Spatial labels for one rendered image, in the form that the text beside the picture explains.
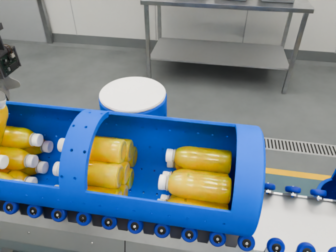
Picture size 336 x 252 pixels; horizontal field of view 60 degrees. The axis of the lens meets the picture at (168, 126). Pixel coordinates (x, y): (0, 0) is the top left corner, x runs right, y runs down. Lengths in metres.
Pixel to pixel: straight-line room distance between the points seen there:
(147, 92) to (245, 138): 0.62
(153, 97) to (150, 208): 0.59
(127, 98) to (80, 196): 0.56
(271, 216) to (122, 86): 0.77
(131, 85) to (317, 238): 0.88
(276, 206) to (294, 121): 2.10
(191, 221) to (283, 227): 0.33
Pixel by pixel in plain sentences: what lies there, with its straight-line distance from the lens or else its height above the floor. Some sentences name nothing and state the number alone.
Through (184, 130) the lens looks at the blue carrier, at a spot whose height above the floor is 1.13.
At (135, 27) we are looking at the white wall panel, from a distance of 4.16.
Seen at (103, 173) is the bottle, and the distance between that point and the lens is 0.77.
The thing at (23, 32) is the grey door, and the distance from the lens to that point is 4.90.
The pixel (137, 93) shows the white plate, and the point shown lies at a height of 1.04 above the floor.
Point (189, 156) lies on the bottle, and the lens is 0.80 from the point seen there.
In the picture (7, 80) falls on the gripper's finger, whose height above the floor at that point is 1.31.
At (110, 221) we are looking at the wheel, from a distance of 0.86.
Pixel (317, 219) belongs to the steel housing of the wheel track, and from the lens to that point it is 1.00.
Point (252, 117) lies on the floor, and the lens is 2.94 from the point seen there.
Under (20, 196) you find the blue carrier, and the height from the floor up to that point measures 1.08.
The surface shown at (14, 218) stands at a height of 0.92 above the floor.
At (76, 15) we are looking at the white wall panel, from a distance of 4.42.
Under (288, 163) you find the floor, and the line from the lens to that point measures 2.54.
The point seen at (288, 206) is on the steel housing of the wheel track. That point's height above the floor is 0.93.
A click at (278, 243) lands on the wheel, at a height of 0.98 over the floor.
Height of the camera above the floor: 1.67
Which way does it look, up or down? 38 degrees down
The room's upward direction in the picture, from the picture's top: straight up
